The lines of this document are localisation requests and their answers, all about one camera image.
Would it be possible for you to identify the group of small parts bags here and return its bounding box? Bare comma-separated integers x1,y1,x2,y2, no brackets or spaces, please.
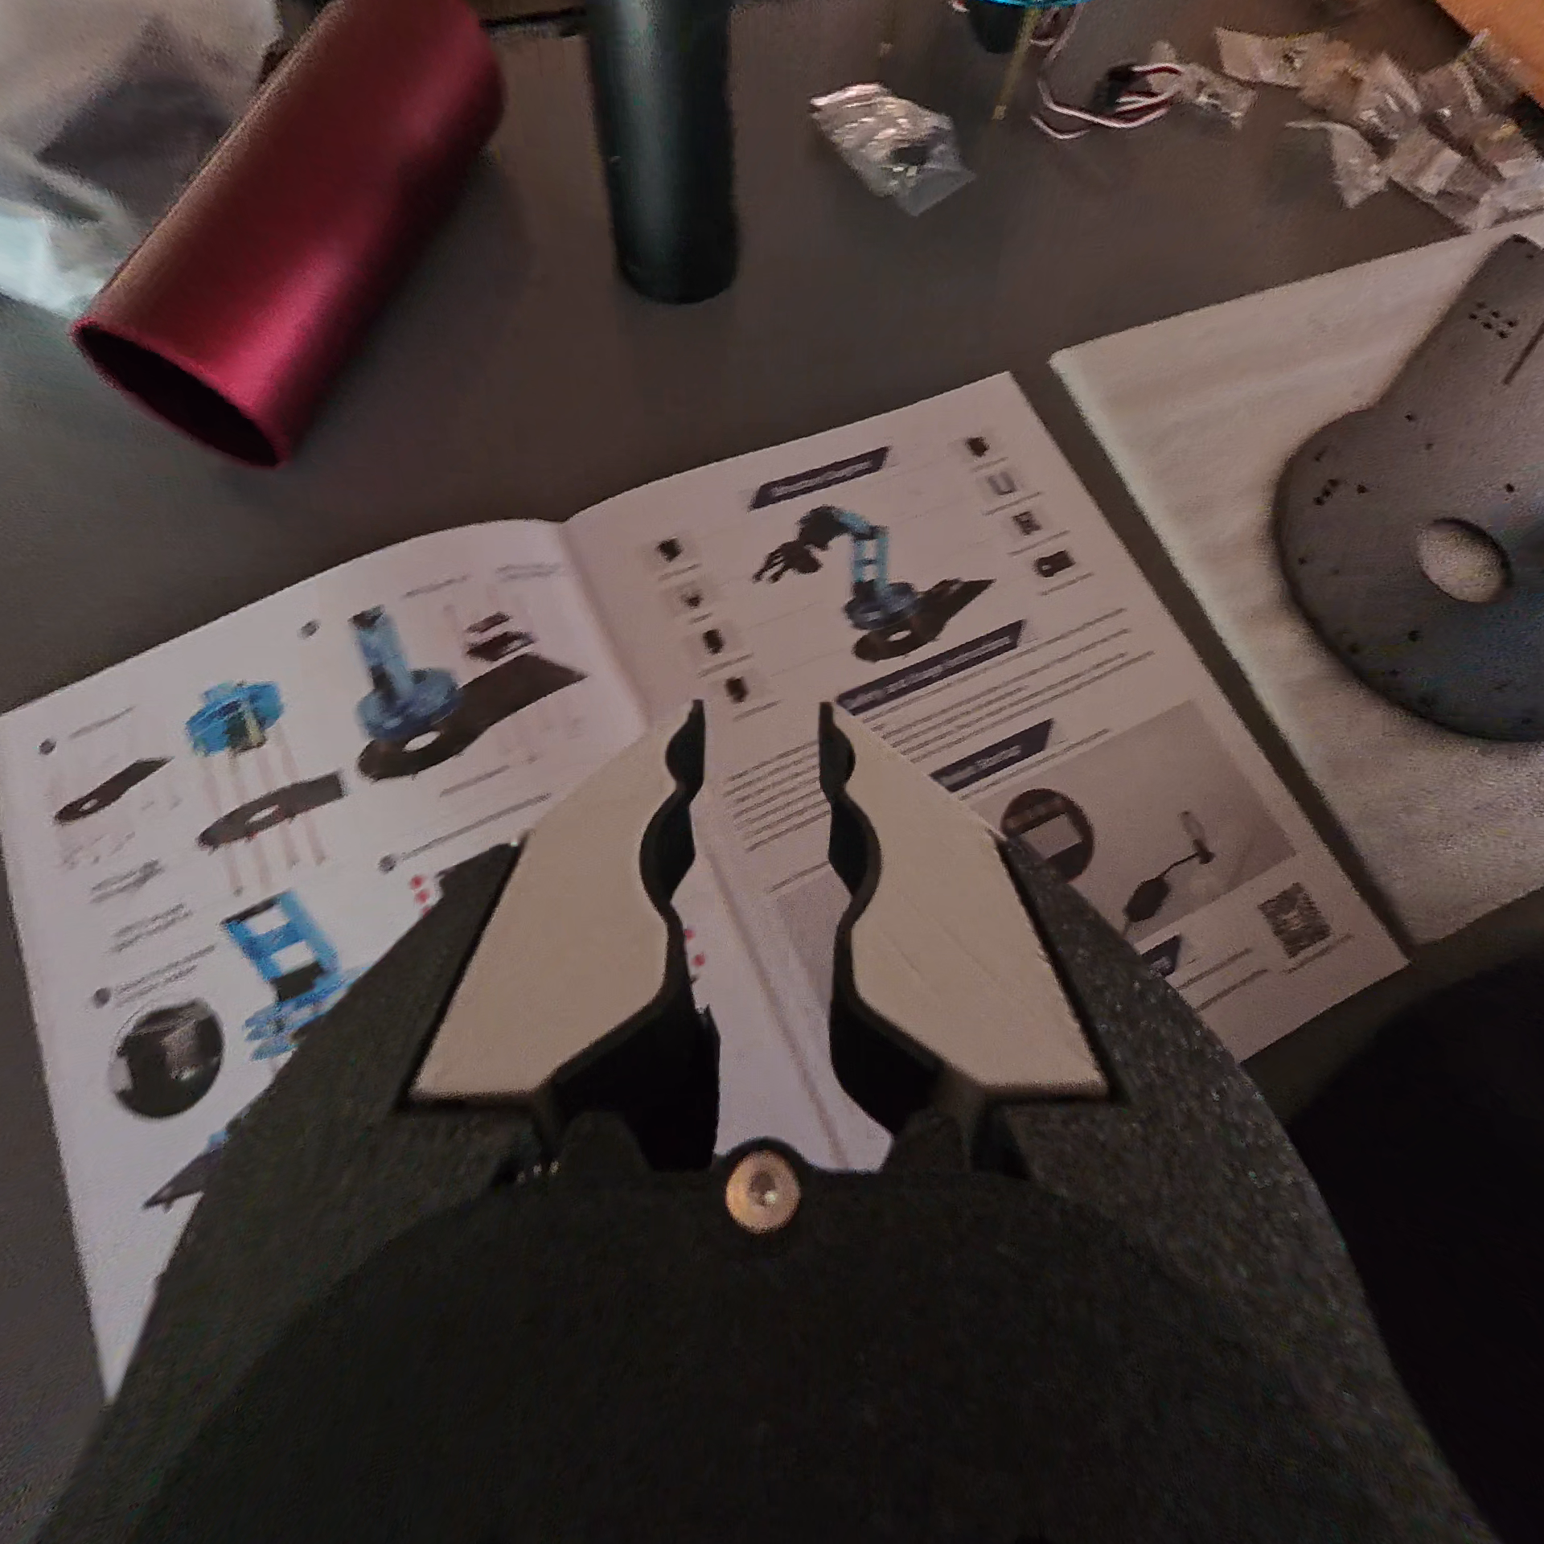
811,23,1544,235

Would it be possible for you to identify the white foam sheet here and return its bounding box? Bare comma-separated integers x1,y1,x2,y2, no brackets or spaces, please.
1050,222,1544,950

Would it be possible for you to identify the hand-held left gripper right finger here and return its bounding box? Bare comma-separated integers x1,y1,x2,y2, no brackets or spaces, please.
820,701,1113,1100

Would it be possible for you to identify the red metal tube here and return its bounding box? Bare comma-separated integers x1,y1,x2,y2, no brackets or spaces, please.
70,0,506,472

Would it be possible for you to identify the white instruction booklet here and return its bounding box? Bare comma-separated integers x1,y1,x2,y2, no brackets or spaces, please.
0,371,1414,1402

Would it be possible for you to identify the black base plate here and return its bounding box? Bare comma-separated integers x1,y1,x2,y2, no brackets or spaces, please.
1272,235,1544,744

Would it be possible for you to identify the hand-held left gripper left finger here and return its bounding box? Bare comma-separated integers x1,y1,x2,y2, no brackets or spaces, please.
410,701,710,1104

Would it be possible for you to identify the black metal tube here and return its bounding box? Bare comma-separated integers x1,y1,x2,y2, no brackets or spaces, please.
585,0,741,306

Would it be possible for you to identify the person's dark clothing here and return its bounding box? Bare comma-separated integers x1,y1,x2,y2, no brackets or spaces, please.
1289,962,1544,1544

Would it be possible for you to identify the servo cable bundle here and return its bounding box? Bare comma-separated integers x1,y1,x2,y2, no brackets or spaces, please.
1030,38,1192,139

